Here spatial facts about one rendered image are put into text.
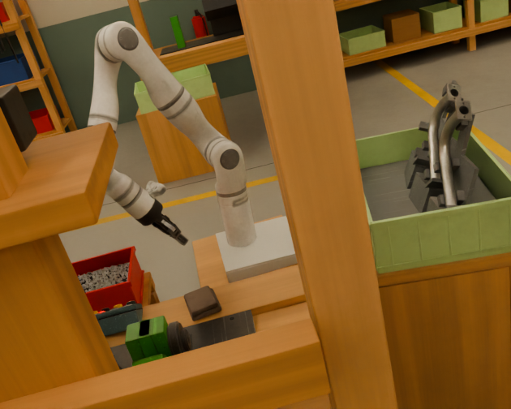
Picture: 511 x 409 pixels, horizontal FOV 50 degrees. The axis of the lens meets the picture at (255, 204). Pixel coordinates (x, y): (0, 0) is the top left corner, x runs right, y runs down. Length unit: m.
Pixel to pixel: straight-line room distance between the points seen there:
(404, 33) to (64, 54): 3.74
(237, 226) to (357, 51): 4.71
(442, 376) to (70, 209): 1.49
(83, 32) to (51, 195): 6.07
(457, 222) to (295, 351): 0.95
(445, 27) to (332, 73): 5.89
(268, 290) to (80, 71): 5.53
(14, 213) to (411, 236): 1.16
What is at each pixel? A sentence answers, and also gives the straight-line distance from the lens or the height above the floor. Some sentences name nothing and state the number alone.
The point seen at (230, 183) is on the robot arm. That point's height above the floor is 1.10.
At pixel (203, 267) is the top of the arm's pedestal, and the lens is 1.72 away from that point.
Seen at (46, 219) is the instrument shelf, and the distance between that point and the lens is 0.61.
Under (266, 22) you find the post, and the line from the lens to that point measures 0.58.
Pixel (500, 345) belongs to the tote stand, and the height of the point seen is 0.47.
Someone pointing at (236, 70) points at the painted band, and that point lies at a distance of 6.61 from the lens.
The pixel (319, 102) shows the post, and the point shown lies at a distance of 0.61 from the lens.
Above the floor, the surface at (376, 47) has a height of 0.28.
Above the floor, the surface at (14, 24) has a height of 1.39.
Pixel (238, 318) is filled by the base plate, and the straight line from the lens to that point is 1.39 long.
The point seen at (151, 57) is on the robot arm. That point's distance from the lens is 1.46.
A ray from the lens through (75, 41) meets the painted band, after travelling 6.70.
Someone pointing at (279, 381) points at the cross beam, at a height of 1.23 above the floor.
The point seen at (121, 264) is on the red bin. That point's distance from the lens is 1.85.
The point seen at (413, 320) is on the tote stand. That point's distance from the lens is 1.73.
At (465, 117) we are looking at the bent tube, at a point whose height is 1.17.
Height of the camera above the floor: 1.74
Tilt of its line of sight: 26 degrees down
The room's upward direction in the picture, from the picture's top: 15 degrees counter-clockwise
